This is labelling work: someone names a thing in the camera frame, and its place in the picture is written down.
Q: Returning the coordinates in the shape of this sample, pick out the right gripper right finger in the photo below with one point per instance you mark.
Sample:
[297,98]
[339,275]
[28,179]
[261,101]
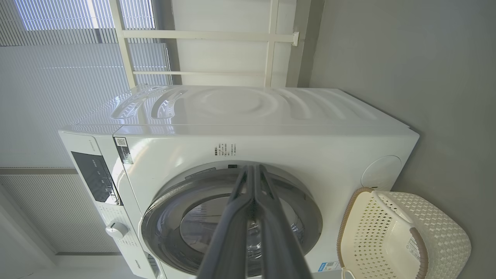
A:
[277,248]

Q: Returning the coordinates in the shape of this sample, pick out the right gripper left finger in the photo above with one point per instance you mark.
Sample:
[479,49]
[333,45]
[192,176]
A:
[232,240]

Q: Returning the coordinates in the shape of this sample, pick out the glass washer door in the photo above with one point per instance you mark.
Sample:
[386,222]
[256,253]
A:
[170,217]

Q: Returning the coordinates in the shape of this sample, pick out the white front-load washing machine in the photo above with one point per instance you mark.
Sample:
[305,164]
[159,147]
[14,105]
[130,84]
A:
[310,143]

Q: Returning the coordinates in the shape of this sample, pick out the cream plastic laundry basket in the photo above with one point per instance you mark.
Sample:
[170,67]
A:
[438,232]

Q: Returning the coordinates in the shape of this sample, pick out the white metal railing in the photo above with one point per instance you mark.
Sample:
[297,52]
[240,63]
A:
[217,36]

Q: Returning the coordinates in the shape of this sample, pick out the white pleated window blind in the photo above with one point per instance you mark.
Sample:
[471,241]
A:
[58,97]

